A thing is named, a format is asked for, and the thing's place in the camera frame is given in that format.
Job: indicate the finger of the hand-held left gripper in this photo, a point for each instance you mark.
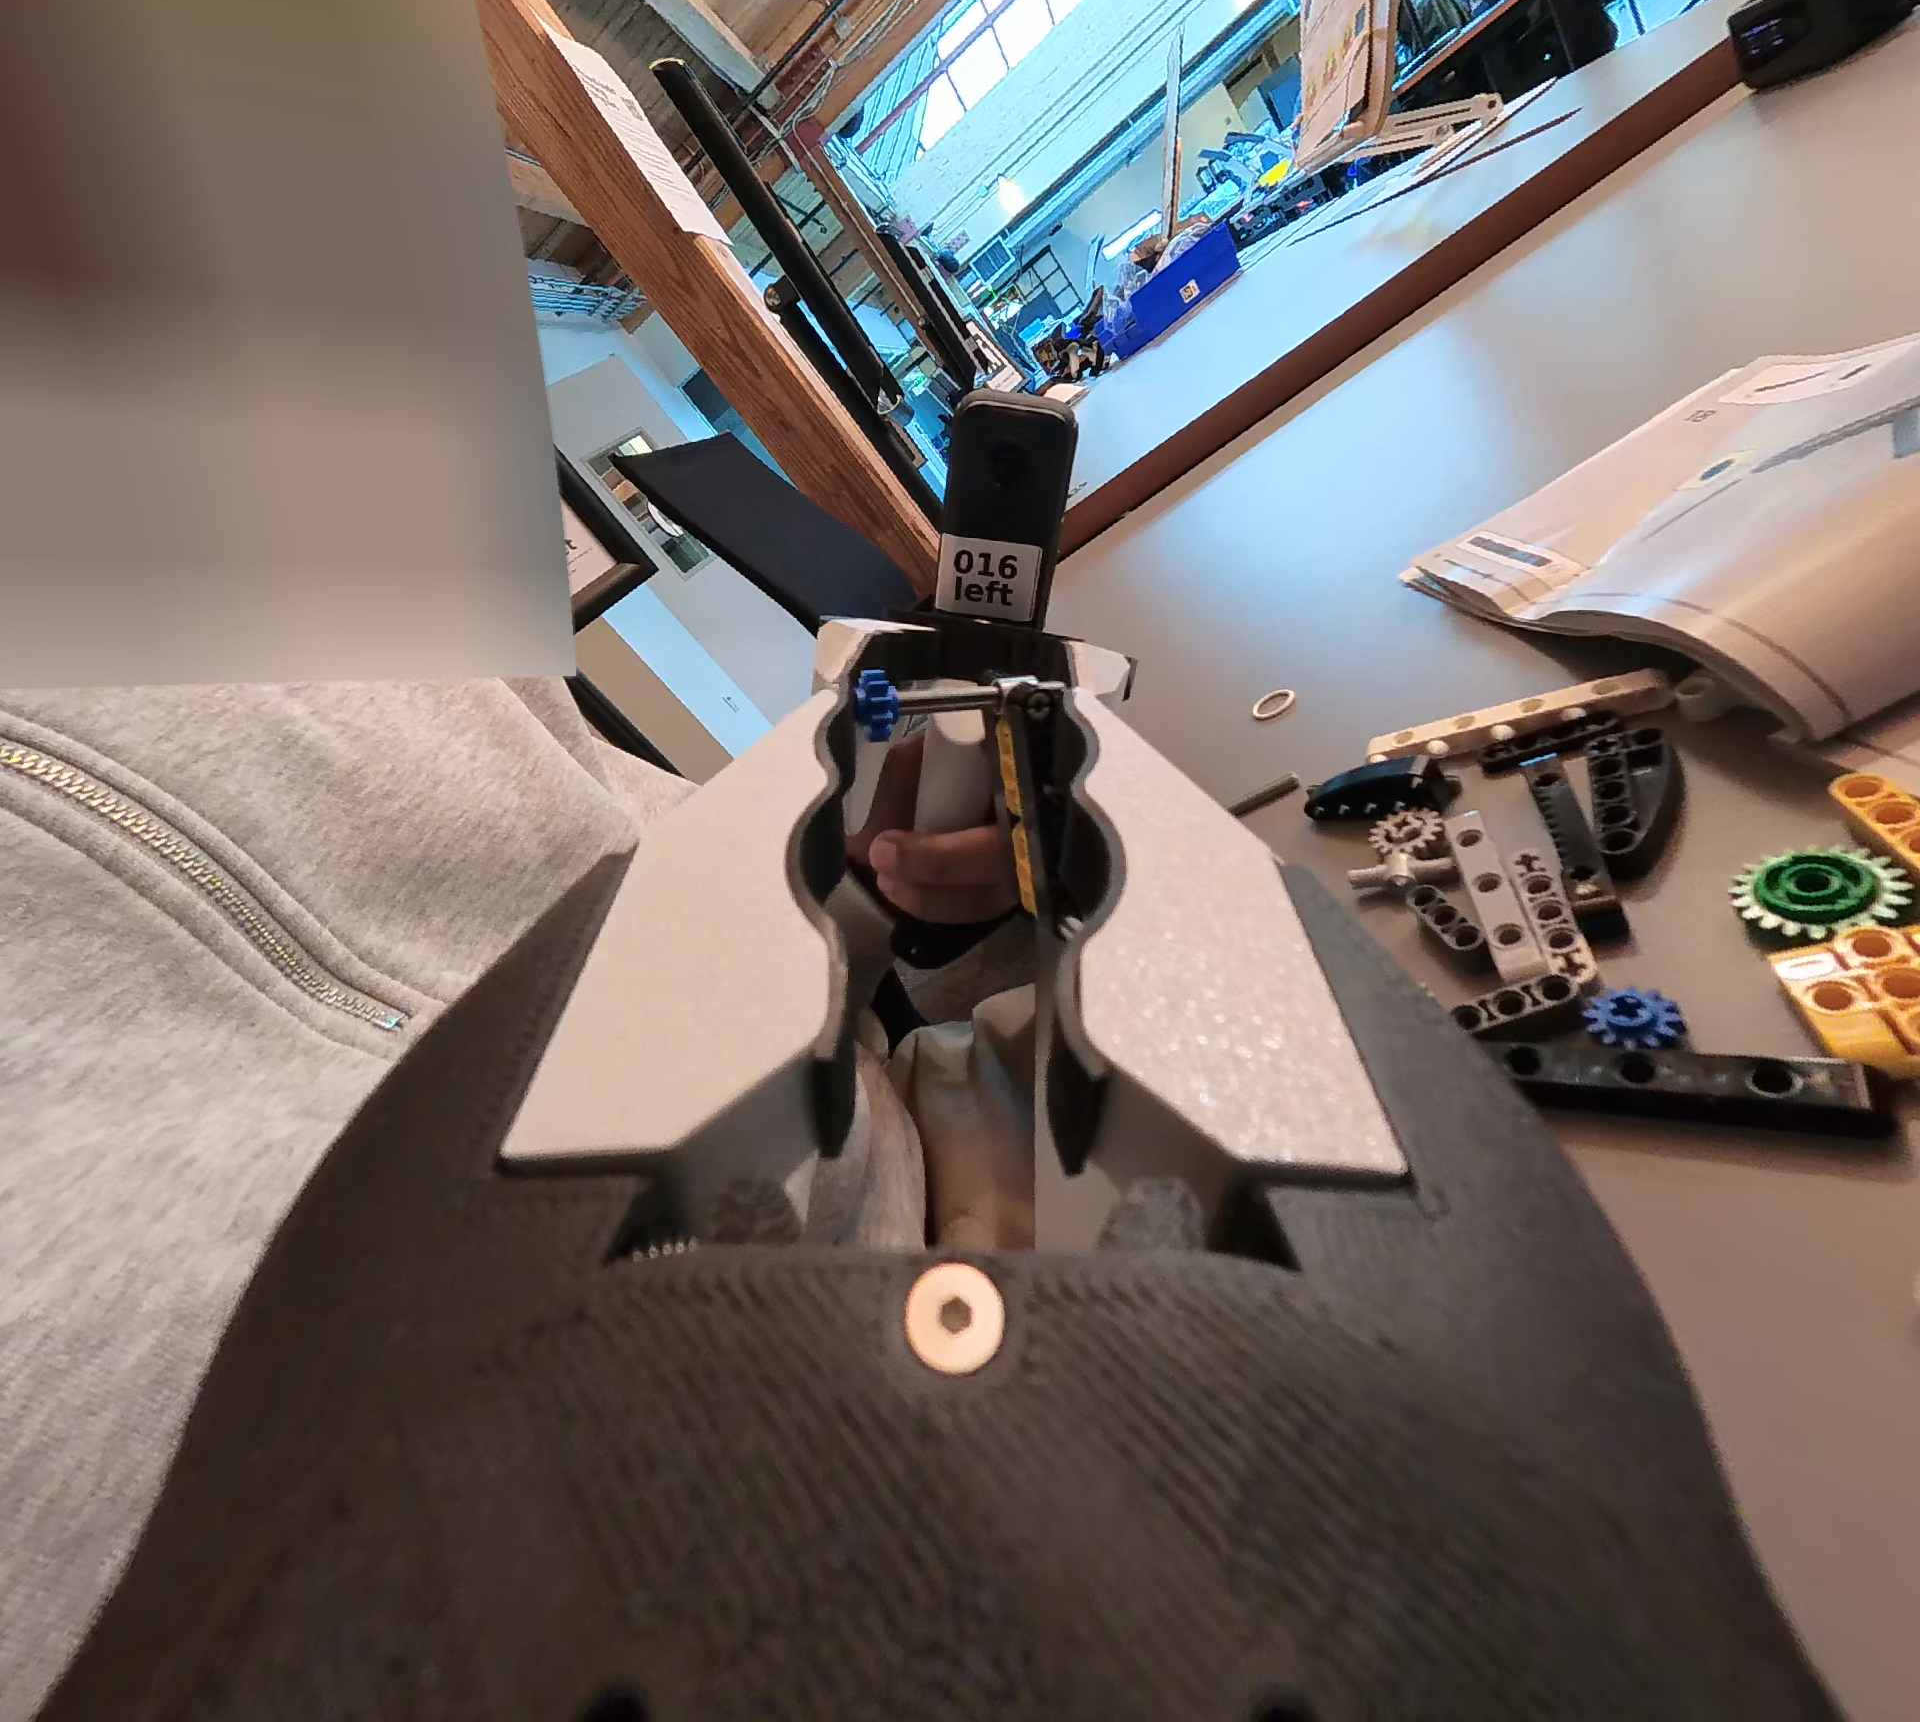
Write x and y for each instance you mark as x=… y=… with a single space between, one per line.
x=843 y=655
x=1107 y=668

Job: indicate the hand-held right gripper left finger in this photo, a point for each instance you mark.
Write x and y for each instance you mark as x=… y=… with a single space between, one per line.
x=675 y=1002

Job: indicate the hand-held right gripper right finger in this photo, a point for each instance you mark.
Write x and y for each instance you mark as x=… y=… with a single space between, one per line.
x=1231 y=1002

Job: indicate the small blue lego gear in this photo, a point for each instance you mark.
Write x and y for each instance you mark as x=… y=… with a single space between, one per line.
x=877 y=703

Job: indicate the black yellow lego beam assembly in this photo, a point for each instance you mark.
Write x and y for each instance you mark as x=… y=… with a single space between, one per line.
x=1028 y=792

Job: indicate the pile of loose lego pieces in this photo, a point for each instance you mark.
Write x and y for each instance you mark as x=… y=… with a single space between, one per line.
x=1531 y=882

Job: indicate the lego instruction booklet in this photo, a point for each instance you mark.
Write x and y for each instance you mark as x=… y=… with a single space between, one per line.
x=1724 y=522

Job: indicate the person's left hand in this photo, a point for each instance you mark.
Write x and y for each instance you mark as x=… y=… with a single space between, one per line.
x=938 y=865

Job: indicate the white rubber band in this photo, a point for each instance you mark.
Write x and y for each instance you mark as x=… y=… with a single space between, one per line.
x=1257 y=703

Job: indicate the blue storage bin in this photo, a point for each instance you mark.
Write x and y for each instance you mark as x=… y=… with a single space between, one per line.
x=1184 y=295

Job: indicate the white sign board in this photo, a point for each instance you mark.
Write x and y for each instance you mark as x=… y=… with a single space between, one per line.
x=592 y=552

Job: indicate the person's tan trouser leg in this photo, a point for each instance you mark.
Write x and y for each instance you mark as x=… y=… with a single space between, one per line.
x=979 y=1136

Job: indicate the white paper notice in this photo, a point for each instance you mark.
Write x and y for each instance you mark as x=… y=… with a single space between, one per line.
x=639 y=141

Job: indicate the black charger case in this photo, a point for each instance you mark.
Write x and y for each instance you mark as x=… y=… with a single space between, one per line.
x=1823 y=12

